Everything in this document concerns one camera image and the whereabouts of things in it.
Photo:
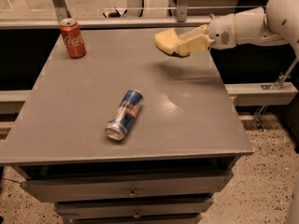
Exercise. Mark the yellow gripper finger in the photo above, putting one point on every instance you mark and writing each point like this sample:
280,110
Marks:
200,30
198,43

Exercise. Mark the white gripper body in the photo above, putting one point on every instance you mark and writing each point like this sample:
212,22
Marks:
221,33

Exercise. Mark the yellow sponge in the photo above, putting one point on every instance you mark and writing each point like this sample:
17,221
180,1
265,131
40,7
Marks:
168,42

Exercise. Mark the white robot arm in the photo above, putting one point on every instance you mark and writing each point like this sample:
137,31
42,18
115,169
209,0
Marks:
275,25

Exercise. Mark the red bull can lying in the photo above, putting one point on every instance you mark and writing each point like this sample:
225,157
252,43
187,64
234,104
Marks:
124,117

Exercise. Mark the orange coca-cola can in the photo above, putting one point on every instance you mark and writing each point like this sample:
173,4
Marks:
72,38

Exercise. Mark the grey drawer cabinet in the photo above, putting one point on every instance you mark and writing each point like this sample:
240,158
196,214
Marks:
126,134

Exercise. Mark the grey drawer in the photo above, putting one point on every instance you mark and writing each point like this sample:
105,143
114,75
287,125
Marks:
133,208
127,186

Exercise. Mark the grey metal railing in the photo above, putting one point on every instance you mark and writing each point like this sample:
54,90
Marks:
114,23

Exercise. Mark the top grey drawer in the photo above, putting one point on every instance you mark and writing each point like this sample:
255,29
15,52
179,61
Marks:
127,186

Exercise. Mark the metal bracket stand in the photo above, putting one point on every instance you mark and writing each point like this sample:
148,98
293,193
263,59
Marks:
274,88

